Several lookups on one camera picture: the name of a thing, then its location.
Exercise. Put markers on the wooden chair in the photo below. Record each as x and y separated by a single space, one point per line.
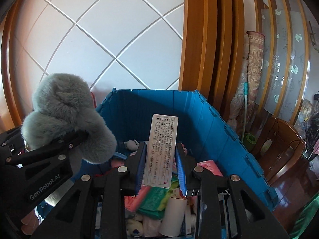
279 149

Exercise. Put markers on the grey plush toy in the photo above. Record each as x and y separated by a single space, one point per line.
67 104

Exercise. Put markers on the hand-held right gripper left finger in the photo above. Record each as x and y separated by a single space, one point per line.
140 169

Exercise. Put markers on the green striped cloth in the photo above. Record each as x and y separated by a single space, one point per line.
306 221

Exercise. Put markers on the white bear plush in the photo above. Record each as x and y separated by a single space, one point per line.
134 229

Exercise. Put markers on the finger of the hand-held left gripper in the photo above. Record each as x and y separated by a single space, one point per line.
10 142
62 149

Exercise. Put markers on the curved wooden wall trim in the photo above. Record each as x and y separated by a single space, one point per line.
206 42
10 67

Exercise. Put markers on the small grey elephant plush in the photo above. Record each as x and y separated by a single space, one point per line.
132 144

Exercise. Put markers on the blue plastic storage container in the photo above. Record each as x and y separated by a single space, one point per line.
211 129

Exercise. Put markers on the green packet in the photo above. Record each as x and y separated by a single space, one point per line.
153 201

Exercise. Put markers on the green rolled mat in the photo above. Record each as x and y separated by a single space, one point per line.
249 139

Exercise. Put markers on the frosted glass wooden partition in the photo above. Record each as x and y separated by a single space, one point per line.
281 54

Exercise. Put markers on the white cylinder tube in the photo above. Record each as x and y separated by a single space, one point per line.
172 216

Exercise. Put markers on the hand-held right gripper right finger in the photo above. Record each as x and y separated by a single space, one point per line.
181 171

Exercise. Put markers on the pile of plastic bags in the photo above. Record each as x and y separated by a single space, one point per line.
310 129

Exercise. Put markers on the white printed paper box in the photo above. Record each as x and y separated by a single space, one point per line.
159 149

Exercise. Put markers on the red bear-face carry case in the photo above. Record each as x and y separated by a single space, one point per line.
93 100

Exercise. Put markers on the floral rolled fabric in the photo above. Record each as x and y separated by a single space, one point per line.
239 92

